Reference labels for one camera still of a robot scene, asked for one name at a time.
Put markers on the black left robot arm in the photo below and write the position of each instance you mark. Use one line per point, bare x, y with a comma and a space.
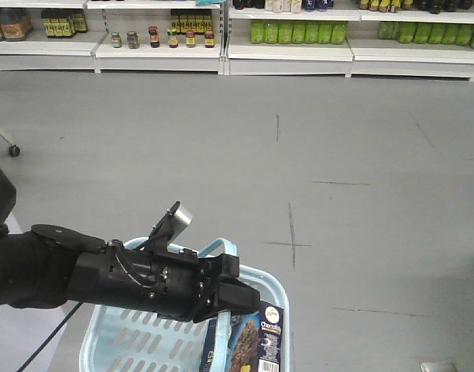
49, 265

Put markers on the green bottle row right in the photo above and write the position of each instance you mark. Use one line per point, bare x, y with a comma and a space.
426, 32

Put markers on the white shelf unit base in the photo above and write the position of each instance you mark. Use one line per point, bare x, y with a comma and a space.
363, 52

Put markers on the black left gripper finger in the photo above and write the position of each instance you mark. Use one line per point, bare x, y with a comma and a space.
227, 265
234, 296

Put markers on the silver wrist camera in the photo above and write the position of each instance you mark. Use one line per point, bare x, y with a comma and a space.
173, 223

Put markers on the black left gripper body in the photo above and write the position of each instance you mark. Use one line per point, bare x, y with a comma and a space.
179, 286

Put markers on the blue Chocofello cookie box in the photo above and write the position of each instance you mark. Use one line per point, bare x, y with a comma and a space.
255, 342

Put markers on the green bottle row left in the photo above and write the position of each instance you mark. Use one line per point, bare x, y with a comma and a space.
298, 32

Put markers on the cart wheel leg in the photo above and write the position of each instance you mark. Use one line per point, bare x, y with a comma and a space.
13, 149

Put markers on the light blue plastic basket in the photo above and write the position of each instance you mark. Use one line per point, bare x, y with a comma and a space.
120, 339

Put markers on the white left shelf unit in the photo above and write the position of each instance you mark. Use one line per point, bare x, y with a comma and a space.
122, 36

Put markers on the green bottle row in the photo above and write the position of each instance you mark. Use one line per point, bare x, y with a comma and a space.
426, 32
298, 32

